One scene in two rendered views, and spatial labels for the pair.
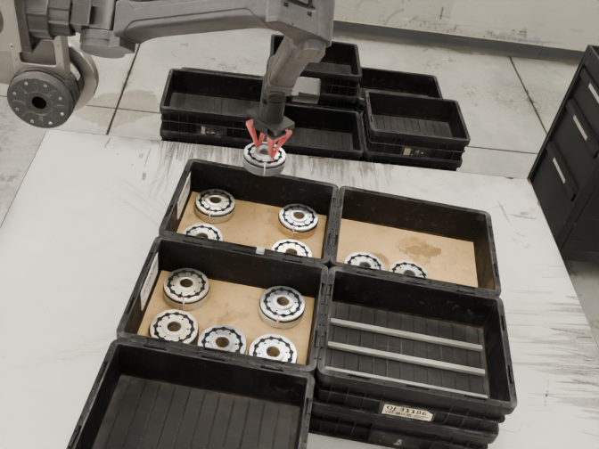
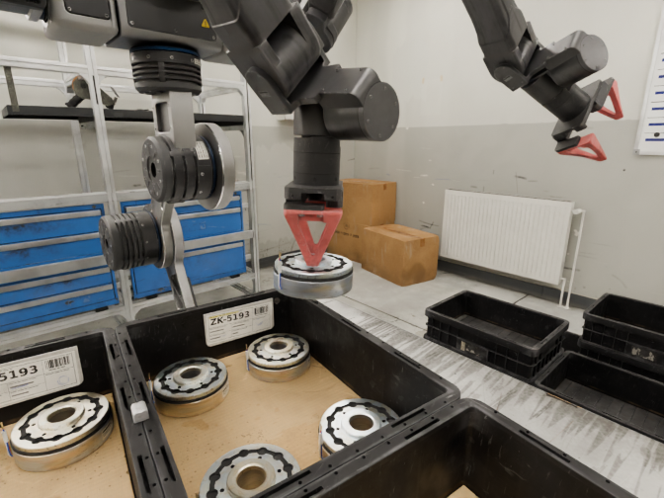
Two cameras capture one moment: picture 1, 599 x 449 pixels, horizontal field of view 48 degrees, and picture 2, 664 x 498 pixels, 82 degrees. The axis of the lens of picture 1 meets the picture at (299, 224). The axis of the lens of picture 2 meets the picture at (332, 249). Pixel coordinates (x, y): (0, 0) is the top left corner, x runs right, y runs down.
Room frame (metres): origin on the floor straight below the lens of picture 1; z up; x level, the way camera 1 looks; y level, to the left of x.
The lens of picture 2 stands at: (1.06, -0.30, 1.19)
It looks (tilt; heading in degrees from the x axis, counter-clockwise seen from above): 16 degrees down; 55
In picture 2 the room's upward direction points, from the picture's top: straight up
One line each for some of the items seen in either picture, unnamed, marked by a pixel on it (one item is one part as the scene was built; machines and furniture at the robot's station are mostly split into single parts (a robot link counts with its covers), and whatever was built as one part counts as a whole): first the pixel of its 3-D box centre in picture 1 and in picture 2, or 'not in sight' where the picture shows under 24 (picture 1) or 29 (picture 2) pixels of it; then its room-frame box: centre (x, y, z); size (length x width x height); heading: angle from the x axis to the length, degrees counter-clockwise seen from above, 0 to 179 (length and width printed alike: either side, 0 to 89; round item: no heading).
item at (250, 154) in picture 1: (265, 153); (313, 264); (1.31, 0.11, 1.04); 0.10 x 0.10 x 0.01
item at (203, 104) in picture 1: (213, 139); (487, 370); (2.25, 0.41, 0.37); 0.40 x 0.30 x 0.45; 97
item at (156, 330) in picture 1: (174, 328); not in sight; (0.88, 0.22, 0.86); 0.10 x 0.10 x 0.01
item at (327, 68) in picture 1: (307, 98); (646, 374); (2.70, 0.06, 0.37); 0.40 x 0.30 x 0.45; 97
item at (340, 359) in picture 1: (409, 349); not in sight; (0.93, -0.28, 0.87); 0.40 x 0.30 x 0.11; 90
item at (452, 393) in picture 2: (253, 210); (263, 362); (1.23, 0.12, 0.92); 0.40 x 0.30 x 0.02; 90
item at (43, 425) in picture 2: (186, 283); (61, 416); (1.01, 0.23, 0.86); 0.05 x 0.05 x 0.01
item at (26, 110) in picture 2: not in sight; (137, 118); (1.47, 2.28, 1.32); 1.20 x 0.45 x 0.06; 7
